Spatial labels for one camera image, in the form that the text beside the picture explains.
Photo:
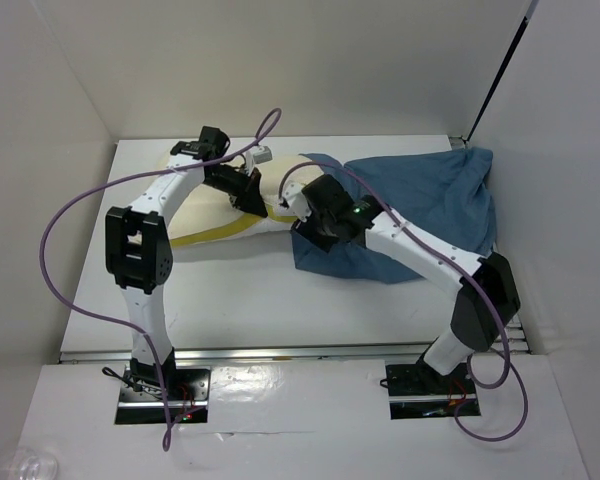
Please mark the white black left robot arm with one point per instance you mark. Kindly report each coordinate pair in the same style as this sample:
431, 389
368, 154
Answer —
137, 248

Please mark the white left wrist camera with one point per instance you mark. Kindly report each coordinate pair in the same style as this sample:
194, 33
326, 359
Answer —
256, 155

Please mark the blue fabric pillowcase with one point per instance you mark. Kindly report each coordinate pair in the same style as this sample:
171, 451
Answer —
443, 193

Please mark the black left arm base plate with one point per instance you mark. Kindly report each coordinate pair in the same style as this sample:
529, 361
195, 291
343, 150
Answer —
140, 403

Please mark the cream yellow foam pillow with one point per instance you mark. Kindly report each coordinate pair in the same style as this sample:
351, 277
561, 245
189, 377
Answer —
206, 215

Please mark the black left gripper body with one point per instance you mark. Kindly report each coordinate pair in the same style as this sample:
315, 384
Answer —
227, 179

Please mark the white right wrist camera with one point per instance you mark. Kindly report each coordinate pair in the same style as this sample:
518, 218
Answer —
293, 202

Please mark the clear plastic object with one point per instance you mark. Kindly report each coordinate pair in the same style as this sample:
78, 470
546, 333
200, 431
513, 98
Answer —
26, 463

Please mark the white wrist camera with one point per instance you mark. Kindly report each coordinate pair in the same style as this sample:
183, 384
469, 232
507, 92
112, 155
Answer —
256, 155
293, 202

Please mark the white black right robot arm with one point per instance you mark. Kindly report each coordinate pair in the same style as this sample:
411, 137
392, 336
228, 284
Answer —
482, 287

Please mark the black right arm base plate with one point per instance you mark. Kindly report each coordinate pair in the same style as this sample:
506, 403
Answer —
414, 395

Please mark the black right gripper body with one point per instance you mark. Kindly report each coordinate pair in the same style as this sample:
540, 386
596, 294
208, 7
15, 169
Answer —
317, 227

